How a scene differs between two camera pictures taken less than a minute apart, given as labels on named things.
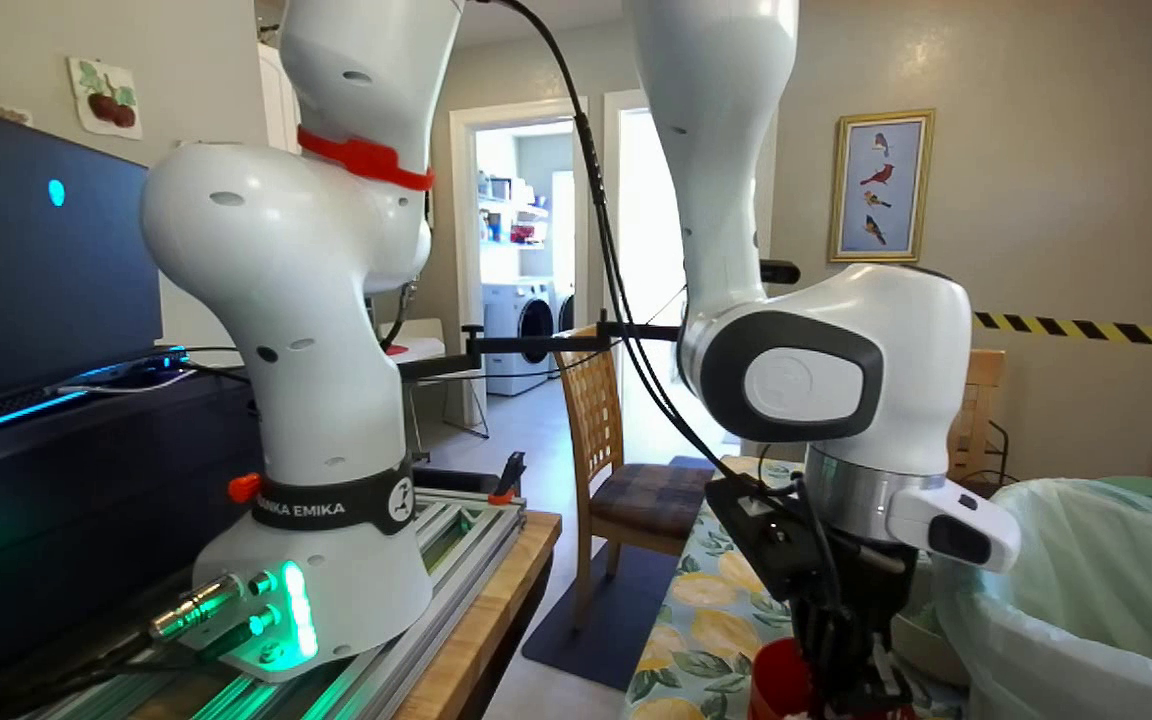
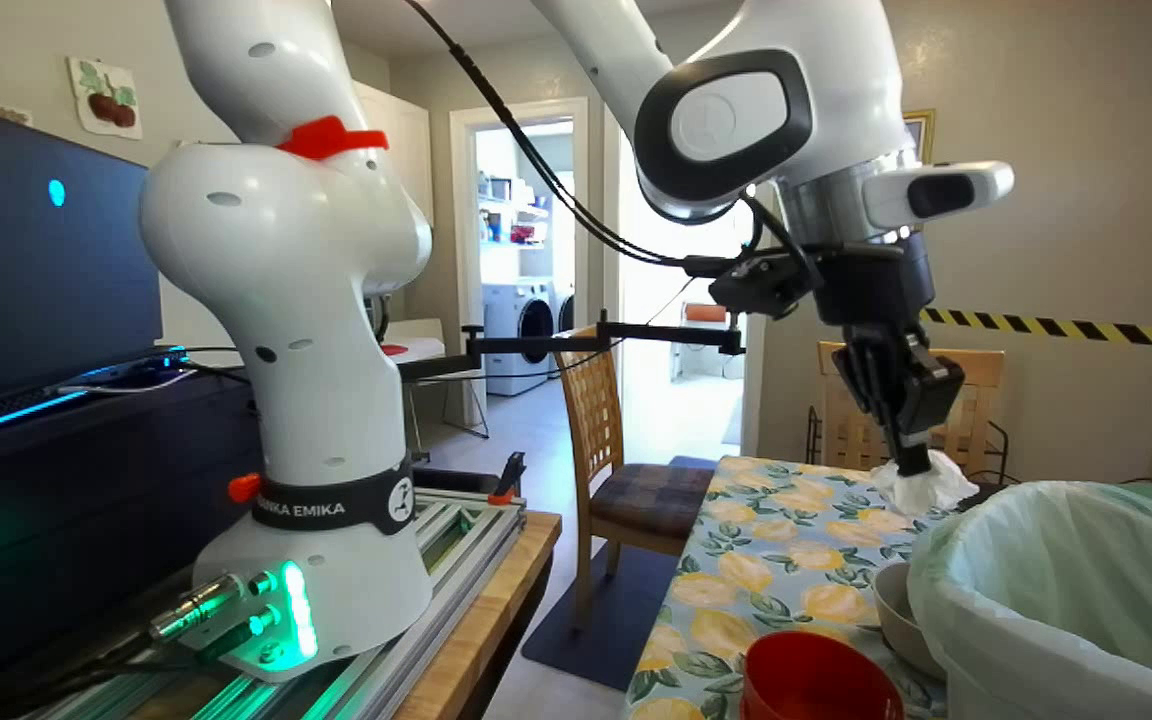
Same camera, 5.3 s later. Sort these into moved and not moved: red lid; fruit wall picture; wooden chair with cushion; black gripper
Moved: black gripper
Not moved: fruit wall picture; wooden chair with cushion; red lid
